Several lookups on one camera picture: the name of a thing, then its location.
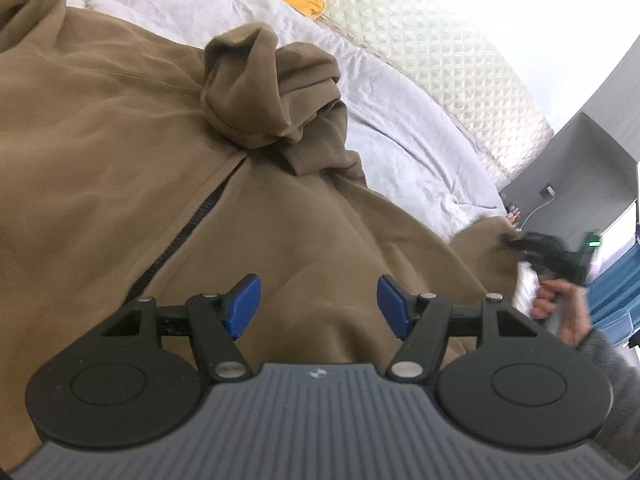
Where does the brown hooded sweatshirt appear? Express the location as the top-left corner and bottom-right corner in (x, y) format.
(1, 0), (518, 469)

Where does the grey knit sleeve forearm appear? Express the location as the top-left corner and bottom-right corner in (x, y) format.
(577, 328), (640, 468)

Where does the person right hand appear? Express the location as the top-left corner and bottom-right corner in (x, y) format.
(530, 278), (592, 347)

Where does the blue fabric item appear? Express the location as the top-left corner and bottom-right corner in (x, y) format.
(588, 220), (639, 347)

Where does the grey nightstand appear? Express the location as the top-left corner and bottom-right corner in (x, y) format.
(502, 42), (639, 248)

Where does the white bed sheet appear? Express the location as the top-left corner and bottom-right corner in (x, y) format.
(67, 0), (506, 240)

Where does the cream quilted headboard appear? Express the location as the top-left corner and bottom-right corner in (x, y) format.
(320, 0), (553, 188)

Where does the yellow cloth piece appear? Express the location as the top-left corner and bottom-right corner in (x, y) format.
(282, 0), (326, 21)

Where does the white charging cable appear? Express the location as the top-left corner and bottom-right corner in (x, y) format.
(519, 185), (558, 229)

